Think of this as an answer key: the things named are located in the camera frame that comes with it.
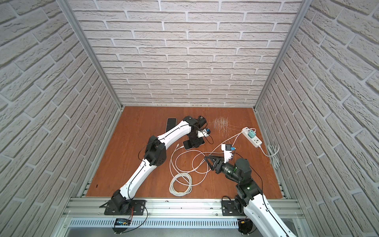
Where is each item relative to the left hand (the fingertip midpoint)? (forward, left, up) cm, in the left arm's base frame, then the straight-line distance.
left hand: (194, 136), depth 100 cm
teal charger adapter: (-2, -38, +7) cm, 38 cm away
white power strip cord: (-10, -54, -2) cm, 55 cm away
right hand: (-24, -5, +16) cm, 30 cm away
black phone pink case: (-3, +5, -6) cm, 8 cm away
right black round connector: (-51, -24, -1) cm, 56 cm away
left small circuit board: (-48, +37, -5) cm, 61 cm away
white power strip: (-5, -42, +2) cm, 42 cm away
